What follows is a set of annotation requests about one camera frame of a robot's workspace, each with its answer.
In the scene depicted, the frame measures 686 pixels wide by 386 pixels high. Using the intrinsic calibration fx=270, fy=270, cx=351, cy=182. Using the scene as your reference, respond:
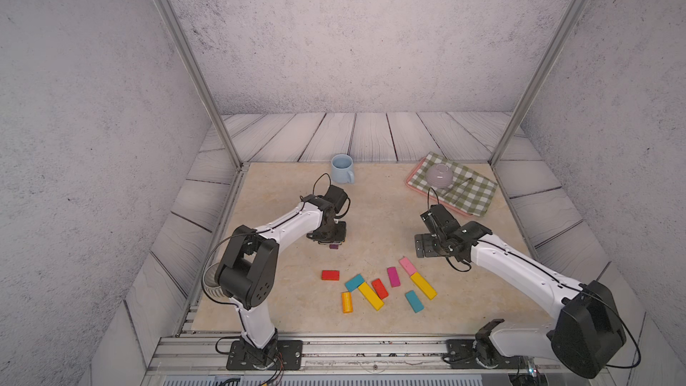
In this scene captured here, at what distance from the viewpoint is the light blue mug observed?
3.64 ft

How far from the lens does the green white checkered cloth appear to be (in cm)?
107

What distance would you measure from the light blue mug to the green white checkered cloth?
252 millimetres
